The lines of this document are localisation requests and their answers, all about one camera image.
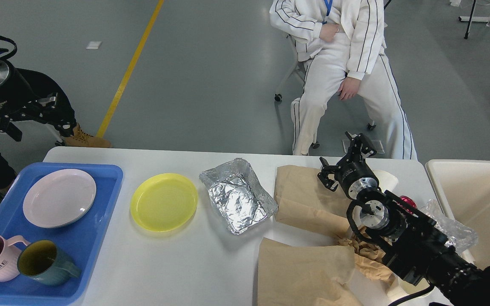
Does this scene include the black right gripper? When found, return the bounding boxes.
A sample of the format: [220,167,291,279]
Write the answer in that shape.
[317,131,379,200]

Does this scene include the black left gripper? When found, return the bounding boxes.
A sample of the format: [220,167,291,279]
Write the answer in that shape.
[0,60,77,142]

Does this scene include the dark teal mug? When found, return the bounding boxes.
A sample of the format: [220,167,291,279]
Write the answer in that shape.
[16,240,82,286]

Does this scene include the yellow plastic plate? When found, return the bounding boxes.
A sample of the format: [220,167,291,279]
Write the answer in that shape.
[130,173,198,232]

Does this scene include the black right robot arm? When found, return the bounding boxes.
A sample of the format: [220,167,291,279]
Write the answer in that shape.
[317,132,490,306]

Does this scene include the white paper cup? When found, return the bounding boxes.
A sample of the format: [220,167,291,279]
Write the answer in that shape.
[373,169,399,193]

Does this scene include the brown paper bag upper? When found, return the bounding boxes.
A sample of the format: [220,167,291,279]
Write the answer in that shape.
[274,165,350,238]

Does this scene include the brown paper bag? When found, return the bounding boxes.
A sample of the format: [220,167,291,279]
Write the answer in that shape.
[274,165,350,238]
[257,238,361,306]

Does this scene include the person in black trousers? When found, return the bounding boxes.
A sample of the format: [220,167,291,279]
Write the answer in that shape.
[0,68,76,190]

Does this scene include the tan work boot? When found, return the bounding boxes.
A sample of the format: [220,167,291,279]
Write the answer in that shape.
[62,123,111,148]

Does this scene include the red round object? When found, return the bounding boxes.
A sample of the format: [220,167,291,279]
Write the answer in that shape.
[400,195,417,208]

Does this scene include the pink round plate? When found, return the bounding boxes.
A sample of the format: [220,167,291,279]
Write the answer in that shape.
[22,169,97,228]

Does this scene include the crumpled brown paper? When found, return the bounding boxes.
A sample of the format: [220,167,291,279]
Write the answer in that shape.
[338,236,395,284]

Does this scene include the blue plastic tray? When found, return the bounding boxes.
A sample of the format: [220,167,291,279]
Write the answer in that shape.
[0,162,124,306]

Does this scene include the white paper scrap on floor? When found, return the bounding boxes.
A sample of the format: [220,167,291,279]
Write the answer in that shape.
[85,41,102,50]

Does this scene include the crumpled aluminium foil tray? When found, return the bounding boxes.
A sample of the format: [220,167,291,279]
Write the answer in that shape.
[199,158,279,235]

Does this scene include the person in white tracksuit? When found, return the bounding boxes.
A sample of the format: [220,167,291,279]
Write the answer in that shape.
[270,0,417,160]

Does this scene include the brown paper bag lower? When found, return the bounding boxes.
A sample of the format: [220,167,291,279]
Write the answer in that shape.
[257,238,361,306]

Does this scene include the white cup lower right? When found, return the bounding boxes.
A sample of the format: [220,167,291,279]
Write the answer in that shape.
[386,276,430,301]

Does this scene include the clear plastic wrapper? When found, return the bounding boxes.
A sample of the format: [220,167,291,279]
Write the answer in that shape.
[420,199,479,253]

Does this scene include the beige plastic bin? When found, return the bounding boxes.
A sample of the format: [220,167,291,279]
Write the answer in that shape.
[426,159,490,269]

